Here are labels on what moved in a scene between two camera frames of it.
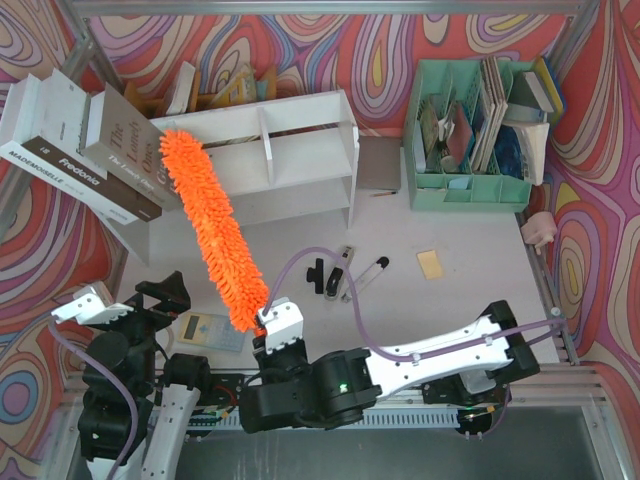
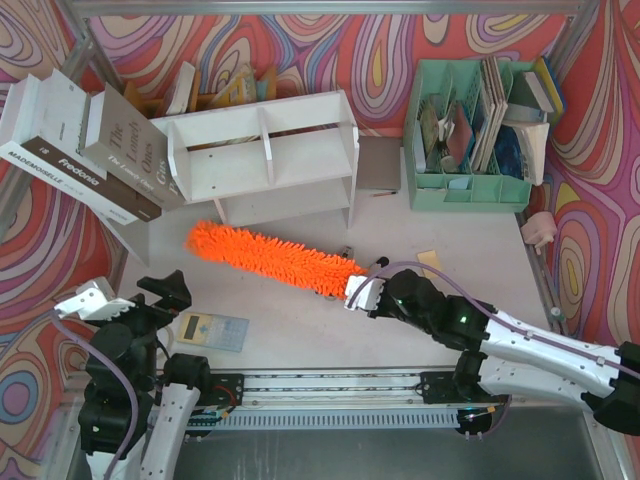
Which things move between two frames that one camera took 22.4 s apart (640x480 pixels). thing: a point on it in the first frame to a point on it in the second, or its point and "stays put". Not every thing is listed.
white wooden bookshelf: x=283 y=160 stays put
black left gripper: x=148 y=304 stays put
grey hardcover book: x=127 y=143 stays put
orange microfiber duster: x=235 y=277 to x=298 y=266
